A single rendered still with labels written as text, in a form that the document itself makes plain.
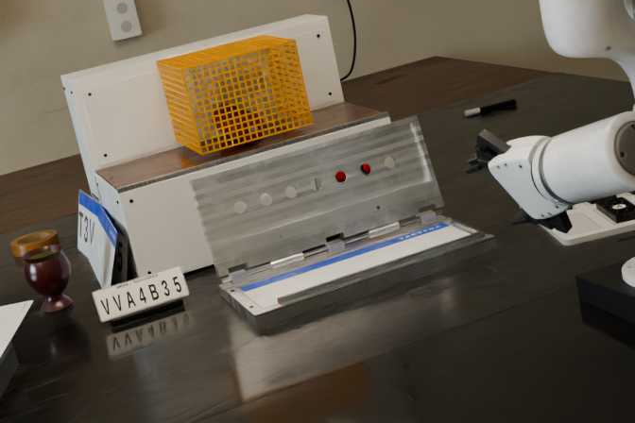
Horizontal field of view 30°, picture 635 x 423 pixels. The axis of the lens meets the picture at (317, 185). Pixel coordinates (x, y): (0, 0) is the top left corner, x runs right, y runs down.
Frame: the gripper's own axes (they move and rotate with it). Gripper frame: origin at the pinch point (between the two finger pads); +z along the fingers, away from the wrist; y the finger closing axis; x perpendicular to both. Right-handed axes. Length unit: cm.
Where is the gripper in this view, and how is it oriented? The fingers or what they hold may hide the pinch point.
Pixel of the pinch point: (498, 189)
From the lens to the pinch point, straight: 156.9
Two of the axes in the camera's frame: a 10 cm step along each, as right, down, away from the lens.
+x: -6.6, 6.8, -3.4
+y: -6.8, -7.2, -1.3
